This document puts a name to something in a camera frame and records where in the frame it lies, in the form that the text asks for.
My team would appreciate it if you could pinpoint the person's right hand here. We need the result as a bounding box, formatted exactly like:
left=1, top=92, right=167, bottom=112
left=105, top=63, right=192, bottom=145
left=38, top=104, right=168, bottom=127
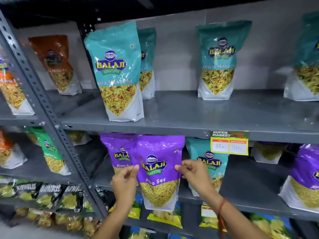
left=174, top=160, right=220, bottom=201

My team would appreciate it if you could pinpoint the person's left hand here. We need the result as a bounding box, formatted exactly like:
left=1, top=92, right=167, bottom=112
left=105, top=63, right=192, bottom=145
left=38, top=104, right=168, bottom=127
left=111, top=165, right=140, bottom=207

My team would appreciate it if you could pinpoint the purple noodle snack packet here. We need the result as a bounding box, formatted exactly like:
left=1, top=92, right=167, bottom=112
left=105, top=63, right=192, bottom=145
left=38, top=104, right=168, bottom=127
left=278, top=144, right=319, bottom=214
left=100, top=133, right=140, bottom=175
left=124, top=135, right=185, bottom=212
left=250, top=141, right=287, bottom=165

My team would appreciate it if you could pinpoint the person's left forearm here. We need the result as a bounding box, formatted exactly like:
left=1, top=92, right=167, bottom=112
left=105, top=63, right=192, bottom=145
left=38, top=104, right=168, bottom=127
left=92, top=202, right=136, bottom=239

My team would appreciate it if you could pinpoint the person's right forearm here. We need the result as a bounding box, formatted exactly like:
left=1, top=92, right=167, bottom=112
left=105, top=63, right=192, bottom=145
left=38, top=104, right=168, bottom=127
left=202, top=193, right=272, bottom=239

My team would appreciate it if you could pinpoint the teal mix snack packet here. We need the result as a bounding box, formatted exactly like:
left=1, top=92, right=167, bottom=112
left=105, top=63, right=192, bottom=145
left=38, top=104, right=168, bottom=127
left=185, top=138, right=230, bottom=197
left=195, top=20, right=252, bottom=101
left=283, top=11, right=319, bottom=102
left=137, top=28, right=157, bottom=100
left=84, top=21, right=145, bottom=122

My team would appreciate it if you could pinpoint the yellow chip packet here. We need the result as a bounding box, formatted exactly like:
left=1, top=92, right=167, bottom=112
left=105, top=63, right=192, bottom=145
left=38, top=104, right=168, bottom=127
left=147, top=201, right=183, bottom=229
left=108, top=194, right=144, bottom=220
left=199, top=201, right=228, bottom=232

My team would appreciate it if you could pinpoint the yellow price label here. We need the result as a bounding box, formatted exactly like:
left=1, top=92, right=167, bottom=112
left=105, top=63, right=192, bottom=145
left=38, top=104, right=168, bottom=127
left=210, top=130, right=250, bottom=156

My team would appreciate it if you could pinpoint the grey metal shelf board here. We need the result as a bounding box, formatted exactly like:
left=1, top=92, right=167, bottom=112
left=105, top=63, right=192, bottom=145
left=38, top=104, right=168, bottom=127
left=0, top=144, right=83, bottom=186
left=0, top=89, right=101, bottom=127
left=90, top=146, right=319, bottom=222
left=59, top=89, right=319, bottom=145

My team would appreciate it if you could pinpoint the red thread wristband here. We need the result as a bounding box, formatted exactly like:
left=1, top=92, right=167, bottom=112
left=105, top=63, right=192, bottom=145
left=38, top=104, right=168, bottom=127
left=216, top=198, right=229, bottom=232

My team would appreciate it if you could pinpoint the blue green chip packet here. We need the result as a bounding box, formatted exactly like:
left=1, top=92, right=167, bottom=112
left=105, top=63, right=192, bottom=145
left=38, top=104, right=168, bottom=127
left=249, top=212, right=295, bottom=239
left=127, top=226, right=156, bottom=239

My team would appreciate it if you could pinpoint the white yellow snack packet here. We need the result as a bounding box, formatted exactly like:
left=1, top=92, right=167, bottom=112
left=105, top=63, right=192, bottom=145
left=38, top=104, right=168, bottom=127
left=66, top=130, right=92, bottom=146

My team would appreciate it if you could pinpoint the green noodle snack packet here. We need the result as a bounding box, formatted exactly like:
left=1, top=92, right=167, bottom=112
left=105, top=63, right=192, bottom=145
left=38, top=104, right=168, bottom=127
left=24, top=126, right=41, bottom=146
left=34, top=127, right=72, bottom=176

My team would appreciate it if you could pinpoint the row of black snack packets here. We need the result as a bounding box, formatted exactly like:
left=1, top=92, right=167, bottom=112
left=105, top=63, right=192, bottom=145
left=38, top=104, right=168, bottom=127
left=0, top=177, right=95, bottom=213

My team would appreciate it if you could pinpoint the row of clear chip packets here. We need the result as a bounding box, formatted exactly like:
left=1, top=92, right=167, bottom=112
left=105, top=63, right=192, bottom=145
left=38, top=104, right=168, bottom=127
left=14, top=207, right=101, bottom=237

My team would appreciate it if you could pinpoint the grey perforated rack upright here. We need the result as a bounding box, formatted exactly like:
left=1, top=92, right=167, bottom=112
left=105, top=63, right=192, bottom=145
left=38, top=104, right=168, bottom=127
left=0, top=9, right=108, bottom=220

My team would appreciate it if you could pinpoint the orange mix snack packet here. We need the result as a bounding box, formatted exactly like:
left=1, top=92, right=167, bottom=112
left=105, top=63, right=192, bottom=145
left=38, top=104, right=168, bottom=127
left=0, top=53, right=35, bottom=116
left=0, top=130, right=27, bottom=169
left=28, top=35, right=82, bottom=96

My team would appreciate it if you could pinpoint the black perforated rack upright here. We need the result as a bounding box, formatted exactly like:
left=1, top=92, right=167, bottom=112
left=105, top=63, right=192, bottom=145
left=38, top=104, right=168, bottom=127
left=77, top=22, right=101, bottom=90

